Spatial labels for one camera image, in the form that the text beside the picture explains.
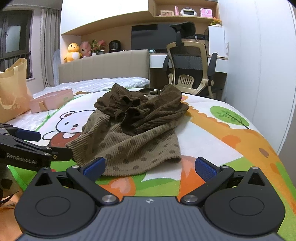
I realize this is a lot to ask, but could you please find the beige upholstered headboard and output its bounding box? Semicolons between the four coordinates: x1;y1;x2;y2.
59;50;149;84

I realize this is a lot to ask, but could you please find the wooden wall shelf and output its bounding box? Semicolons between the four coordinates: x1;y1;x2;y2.
149;0;220;24

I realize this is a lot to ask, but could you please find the potted plant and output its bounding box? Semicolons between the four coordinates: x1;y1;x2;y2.
91;39;107;56

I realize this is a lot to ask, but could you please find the grey curtain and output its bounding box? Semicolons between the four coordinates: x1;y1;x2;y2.
40;8;61;87

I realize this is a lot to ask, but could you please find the pink plush toy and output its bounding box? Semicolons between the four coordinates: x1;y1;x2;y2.
80;41;92;58

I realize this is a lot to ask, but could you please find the white paper on wall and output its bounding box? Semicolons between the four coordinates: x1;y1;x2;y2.
208;26;228;59

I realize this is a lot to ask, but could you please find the cartoon animal print blanket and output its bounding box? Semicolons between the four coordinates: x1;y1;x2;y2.
1;91;295;240

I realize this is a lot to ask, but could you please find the pink box on shelf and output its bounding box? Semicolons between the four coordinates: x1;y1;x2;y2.
200;8;213;18

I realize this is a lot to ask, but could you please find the yellow duck plush toy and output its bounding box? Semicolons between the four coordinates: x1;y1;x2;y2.
64;43;82;63

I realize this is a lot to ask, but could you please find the black monitor screen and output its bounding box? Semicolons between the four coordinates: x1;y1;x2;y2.
131;24;176;53

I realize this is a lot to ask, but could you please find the yellow tote bag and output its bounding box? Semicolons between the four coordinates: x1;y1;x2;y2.
0;58;33;123

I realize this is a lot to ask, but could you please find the dark brown corduroy garment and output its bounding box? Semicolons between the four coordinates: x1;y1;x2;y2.
94;84;189;136

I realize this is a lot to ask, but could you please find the pink gift box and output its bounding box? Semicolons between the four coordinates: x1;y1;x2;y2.
29;89;74;113

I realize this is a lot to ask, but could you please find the wooden photo frame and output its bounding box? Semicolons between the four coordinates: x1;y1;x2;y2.
160;10;174;16

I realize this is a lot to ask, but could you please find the beige mesh office chair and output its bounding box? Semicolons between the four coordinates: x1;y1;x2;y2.
163;22;218;98

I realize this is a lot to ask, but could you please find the black round appliance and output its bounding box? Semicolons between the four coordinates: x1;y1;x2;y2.
108;40;122;53

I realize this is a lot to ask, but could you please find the white alarm clock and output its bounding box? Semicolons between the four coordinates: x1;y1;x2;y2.
180;8;197;16

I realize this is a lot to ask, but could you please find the tan polka dot garment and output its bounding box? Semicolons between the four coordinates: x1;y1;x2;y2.
66;110;182;177

